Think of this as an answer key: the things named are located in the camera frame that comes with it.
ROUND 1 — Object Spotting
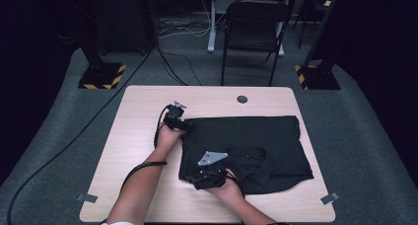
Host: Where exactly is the person's right hand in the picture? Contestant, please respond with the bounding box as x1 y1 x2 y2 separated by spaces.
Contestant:
205 169 245 206

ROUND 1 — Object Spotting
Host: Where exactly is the short black floor cable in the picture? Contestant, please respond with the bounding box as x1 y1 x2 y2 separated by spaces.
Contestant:
156 45 202 87

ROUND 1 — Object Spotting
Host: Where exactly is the tangle of pale floor cables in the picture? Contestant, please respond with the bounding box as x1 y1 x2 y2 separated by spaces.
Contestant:
159 0 212 39

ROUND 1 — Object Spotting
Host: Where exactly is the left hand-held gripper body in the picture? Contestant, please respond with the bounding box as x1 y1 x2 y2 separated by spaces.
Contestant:
163 101 187 130

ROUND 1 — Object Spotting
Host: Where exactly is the right hand-held gripper black cable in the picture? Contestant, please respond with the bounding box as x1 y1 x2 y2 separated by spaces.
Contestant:
225 170 290 225

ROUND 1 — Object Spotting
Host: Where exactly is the person's left hand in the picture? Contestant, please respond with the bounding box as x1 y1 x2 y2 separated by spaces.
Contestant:
154 125 185 153

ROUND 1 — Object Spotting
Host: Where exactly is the long thick black floor cable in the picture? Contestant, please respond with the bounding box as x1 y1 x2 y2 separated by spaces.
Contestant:
6 37 157 225

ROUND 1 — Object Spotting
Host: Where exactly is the black stand with striped base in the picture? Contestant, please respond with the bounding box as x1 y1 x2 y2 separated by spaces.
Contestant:
78 27 127 90
294 0 342 91

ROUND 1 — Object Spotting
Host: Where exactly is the left hand-held gripper black cable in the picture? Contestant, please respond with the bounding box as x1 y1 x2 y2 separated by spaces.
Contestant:
119 105 172 193

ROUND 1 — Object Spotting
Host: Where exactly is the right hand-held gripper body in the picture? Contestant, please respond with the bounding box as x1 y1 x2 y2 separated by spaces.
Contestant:
193 150 229 190

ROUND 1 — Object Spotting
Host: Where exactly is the hand-held gripper black cable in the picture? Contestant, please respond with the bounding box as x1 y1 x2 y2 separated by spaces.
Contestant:
225 170 290 225
119 105 172 193

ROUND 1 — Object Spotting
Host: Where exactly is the white desk frame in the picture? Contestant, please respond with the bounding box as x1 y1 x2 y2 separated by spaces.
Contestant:
206 0 294 57

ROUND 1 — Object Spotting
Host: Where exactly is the black button-up shirt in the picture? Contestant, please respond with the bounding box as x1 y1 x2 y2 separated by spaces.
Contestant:
177 114 314 195

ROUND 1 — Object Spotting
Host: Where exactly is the black folding chair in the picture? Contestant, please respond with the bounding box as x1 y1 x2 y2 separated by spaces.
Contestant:
220 0 293 87

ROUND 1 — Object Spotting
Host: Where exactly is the grey tape piece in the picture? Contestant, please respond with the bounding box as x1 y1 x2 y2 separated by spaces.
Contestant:
76 193 99 204
319 191 340 205

